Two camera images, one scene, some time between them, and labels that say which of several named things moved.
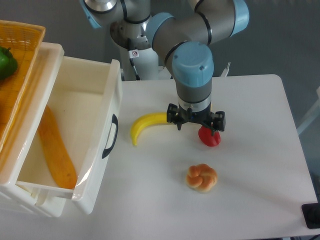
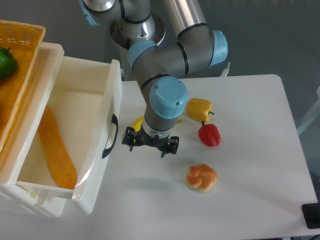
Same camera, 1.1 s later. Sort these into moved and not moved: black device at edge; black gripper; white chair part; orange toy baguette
Moved: black gripper
Not moved: orange toy baguette; white chair part; black device at edge
